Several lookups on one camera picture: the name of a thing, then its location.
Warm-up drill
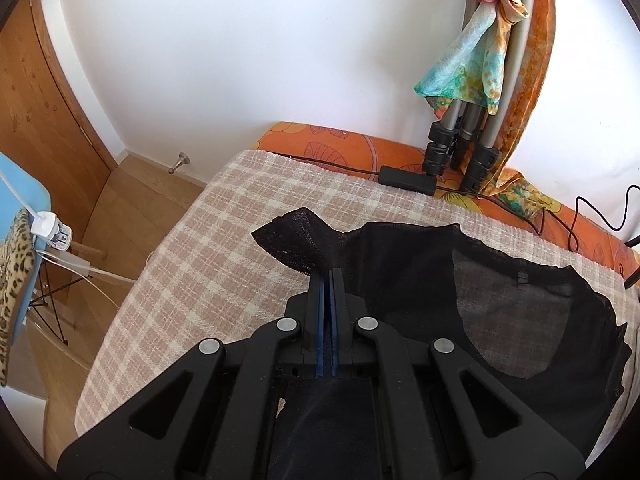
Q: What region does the black t-shirt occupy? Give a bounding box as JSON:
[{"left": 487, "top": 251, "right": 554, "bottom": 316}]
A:
[{"left": 252, "top": 208, "right": 631, "bottom": 479}]

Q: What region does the orange floral bed sheet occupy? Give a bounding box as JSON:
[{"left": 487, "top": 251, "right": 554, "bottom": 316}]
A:
[{"left": 253, "top": 122, "right": 639, "bottom": 285}]

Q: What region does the black power adapter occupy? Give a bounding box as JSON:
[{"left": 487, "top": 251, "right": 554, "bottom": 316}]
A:
[{"left": 378, "top": 166, "right": 436, "bottom": 196}]

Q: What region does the metal door stopper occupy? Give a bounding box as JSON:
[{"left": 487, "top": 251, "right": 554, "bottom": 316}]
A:
[{"left": 168, "top": 152, "right": 191, "bottom": 174}]

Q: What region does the colourful floral scarf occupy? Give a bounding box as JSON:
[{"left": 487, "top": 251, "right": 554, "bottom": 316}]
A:
[{"left": 413, "top": 0, "right": 528, "bottom": 118}]

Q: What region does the leopard print cloth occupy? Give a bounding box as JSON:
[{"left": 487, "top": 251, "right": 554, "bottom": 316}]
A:
[{"left": 0, "top": 208, "right": 36, "bottom": 387}]

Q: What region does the wooden door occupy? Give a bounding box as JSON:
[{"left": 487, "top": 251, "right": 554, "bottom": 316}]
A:
[{"left": 0, "top": 0, "right": 120, "bottom": 306}]

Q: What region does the orange patterned scarf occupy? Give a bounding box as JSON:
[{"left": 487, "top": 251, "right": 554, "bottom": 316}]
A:
[{"left": 492, "top": 0, "right": 555, "bottom": 186}]

